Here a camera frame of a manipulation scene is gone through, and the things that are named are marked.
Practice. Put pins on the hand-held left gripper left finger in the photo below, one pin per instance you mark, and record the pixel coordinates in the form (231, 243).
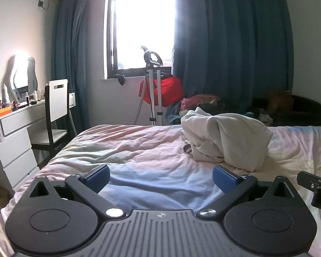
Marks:
(96, 178)

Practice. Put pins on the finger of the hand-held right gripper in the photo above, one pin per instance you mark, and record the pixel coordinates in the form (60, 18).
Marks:
(310, 180)

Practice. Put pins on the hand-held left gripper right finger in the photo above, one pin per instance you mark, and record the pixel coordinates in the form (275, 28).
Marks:
(224, 178)

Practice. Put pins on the white pants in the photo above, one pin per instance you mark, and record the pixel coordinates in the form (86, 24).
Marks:
(224, 136)

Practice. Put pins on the pile of colourful clothes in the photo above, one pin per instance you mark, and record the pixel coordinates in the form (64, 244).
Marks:
(200, 103)

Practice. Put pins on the pink and white bed quilt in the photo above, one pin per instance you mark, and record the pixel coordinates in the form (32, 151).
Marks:
(139, 150)

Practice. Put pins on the dark armchair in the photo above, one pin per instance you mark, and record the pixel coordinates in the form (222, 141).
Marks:
(294, 109)

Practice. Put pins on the white and black chair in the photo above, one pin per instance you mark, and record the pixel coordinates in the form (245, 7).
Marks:
(54, 112)

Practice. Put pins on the white dressing table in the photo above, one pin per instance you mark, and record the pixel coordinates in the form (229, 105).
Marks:
(13, 136)

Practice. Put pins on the black object on window sill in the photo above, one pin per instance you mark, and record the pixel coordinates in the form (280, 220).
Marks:
(120, 79)

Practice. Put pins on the red bag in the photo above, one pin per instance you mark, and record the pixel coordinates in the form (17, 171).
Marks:
(171, 91)

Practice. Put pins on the small cosmetic bottle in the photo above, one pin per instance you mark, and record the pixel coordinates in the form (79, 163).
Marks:
(27, 98)
(35, 95)

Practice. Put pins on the garment steamer stand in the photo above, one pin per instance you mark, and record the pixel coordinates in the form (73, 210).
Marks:
(153, 85)

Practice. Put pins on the wavy mirror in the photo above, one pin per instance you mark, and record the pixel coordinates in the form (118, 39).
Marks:
(22, 72)

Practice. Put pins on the wide teal curtain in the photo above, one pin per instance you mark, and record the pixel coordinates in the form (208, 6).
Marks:
(230, 40)

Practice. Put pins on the window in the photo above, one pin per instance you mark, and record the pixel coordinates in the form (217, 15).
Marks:
(141, 26)

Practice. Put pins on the black wall socket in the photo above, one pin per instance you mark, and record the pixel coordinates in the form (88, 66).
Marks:
(40, 3)

